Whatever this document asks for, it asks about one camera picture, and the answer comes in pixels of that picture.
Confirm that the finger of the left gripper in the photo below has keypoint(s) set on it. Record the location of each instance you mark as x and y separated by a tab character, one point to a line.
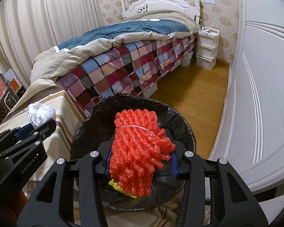
24	132
42	132

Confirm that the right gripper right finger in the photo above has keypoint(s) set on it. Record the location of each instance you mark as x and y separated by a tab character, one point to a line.
216	184

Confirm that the white paper ball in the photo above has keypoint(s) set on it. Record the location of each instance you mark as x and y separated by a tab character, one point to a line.
39	113

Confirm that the red foam net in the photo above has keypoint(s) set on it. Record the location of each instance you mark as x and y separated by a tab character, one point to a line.
139	148

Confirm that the black trash bag bin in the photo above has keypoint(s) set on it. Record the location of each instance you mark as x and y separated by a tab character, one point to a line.
100	128

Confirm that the cardboard box with orange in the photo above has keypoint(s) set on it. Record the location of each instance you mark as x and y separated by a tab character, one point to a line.
9	83

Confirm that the white wardrobe door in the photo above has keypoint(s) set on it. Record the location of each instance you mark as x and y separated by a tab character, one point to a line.
251	132

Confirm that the plaid bed sheet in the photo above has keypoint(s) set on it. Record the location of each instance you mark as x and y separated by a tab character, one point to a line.
130	68

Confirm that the cream curtain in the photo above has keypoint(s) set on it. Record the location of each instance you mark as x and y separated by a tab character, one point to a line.
29	27

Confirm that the blue beige duvet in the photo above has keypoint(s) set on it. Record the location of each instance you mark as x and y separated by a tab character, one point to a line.
152	25

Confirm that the white plastic drawer unit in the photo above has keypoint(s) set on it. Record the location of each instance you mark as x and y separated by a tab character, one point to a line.
207	47

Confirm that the white bed headboard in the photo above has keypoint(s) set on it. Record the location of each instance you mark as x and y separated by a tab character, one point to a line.
141	6

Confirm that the white wall switch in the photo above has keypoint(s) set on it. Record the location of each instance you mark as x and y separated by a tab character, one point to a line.
212	2

